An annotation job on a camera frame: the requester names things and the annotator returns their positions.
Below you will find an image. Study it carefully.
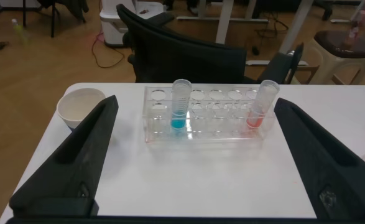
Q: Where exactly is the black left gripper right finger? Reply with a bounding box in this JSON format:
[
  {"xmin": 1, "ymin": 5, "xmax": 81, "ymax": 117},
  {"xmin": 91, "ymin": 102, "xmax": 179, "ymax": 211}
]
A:
[{"xmin": 274, "ymin": 97, "xmax": 365, "ymax": 220}]

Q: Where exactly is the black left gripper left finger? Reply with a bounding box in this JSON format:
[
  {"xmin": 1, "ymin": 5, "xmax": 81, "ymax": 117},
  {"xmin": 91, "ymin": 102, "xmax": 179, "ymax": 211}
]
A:
[{"xmin": 9, "ymin": 95, "xmax": 119, "ymax": 218}]

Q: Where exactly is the blue pigment test tube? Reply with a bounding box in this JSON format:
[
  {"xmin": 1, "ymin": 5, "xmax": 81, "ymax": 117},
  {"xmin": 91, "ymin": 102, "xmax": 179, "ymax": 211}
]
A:
[{"xmin": 170, "ymin": 78, "xmax": 193, "ymax": 134}]

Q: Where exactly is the red pigment test tube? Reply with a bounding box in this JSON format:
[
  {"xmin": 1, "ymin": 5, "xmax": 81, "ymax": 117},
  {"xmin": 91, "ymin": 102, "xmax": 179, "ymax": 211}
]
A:
[{"xmin": 246, "ymin": 80, "xmax": 280, "ymax": 129}]

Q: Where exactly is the clear acrylic test tube rack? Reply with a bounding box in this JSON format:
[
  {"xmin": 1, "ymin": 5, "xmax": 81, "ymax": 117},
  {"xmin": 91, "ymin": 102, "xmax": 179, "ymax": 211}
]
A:
[{"xmin": 143, "ymin": 85, "xmax": 276, "ymax": 144}]

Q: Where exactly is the blue white paper cup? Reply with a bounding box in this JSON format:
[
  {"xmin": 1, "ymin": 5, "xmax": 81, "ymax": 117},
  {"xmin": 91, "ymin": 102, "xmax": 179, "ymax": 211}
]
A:
[{"xmin": 56, "ymin": 88, "xmax": 107, "ymax": 130}]

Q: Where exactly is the brown top stool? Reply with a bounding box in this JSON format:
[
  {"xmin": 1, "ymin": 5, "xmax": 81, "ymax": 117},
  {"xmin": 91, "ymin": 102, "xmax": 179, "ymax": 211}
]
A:
[{"xmin": 303, "ymin": 30, "xmax": 365, "ymax": 85}]

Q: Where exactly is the black four-leg chair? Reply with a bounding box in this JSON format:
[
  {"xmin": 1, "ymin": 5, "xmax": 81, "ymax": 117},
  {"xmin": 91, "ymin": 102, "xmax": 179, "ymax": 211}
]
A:
[{"xmin": 22, "ymin": 0, "xmax": 90, "ymax": 39}]

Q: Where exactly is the pink drink cup with straw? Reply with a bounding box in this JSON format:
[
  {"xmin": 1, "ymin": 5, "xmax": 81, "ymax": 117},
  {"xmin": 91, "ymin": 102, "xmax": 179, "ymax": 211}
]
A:
[{"xmin": 348, "ymin": 2, "xmax": 365, "ymax": 40}]

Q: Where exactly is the green plastic bottle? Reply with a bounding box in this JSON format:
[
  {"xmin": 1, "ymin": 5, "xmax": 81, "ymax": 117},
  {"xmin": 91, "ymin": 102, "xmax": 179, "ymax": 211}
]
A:
[{"xmin": 11, "ymin": 18, "xmax": 27, "ymax": 44}]

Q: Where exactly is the black office chair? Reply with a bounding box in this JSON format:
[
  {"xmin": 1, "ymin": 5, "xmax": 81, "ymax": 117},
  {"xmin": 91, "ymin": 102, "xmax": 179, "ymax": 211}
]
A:
[{"xmin": 116, "ymin": 3, "xmax": 305, "ymax": 85}]

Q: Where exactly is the white double desk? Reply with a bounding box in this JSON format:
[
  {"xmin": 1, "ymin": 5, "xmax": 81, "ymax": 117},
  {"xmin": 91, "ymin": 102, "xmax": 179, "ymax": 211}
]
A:
[{"xmin": 175, "ymin": 0, "xmax": 314, "ymax": 67}]

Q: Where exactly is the red floor cable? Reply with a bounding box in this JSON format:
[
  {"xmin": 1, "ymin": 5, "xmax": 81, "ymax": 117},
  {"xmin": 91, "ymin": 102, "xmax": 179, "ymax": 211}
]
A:
[{"xmin": 91, "ymin": 30, "xmax": 126, "ymax": 69}]

